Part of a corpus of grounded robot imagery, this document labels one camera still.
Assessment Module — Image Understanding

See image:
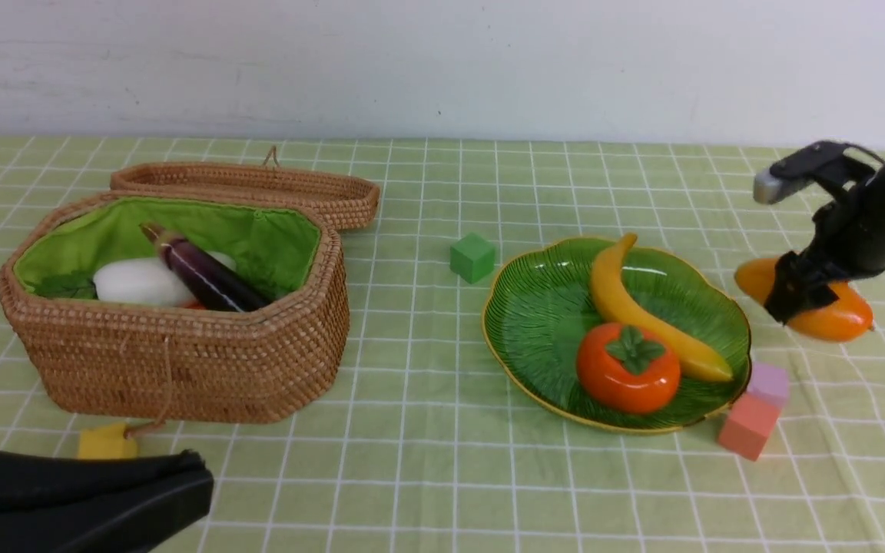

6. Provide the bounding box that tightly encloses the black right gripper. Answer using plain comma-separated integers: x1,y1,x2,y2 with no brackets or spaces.
764,180,885,323

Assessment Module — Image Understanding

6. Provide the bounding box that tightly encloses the orange toy mango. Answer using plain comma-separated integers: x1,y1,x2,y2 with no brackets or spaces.
734,257,873,343

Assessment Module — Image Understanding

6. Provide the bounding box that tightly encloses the yellow toy banana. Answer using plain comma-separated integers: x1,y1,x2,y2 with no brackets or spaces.
588,233,733,382

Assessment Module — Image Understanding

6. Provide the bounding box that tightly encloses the orange toy persimmon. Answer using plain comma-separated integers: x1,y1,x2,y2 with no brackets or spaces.
575,323,682,416

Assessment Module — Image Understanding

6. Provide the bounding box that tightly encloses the purple toy eggplant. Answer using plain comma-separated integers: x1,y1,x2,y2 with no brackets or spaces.
138,223,273,313

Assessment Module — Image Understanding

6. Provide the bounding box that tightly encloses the white toy radish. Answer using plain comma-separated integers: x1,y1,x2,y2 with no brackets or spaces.
31,257,197,307

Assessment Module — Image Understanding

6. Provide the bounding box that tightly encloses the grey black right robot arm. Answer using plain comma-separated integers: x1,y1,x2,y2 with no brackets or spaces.
753,141,885,323

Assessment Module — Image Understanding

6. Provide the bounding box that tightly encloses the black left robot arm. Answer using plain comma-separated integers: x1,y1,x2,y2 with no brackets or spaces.
0,449,215,552

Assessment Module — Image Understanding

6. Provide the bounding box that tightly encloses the pink foam cube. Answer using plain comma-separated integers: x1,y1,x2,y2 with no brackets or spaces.
747,362,791,410

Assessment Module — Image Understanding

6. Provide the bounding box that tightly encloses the coral red foam cube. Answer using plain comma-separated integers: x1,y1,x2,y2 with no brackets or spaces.
717,392,782,462

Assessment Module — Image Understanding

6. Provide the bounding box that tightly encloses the green leaf-shaped glass plate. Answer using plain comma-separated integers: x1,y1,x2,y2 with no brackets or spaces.
481,236,753,436

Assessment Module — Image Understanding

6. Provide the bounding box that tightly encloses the green foam cube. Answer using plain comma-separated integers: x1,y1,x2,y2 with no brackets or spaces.
449,232,496,284

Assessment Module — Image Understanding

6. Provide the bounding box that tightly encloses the woven wicker basket lid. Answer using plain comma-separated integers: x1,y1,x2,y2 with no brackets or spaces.
110,147,382,230

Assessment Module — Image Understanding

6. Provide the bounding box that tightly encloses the woven wicker basket green lining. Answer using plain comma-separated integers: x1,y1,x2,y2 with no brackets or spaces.
0,190,351,425

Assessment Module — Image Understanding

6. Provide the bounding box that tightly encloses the yellow foam cube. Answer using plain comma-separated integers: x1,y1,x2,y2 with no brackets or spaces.
76,422,138,461

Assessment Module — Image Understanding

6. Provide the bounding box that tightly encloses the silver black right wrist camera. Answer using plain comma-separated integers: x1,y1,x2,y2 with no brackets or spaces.
753,140,885,204

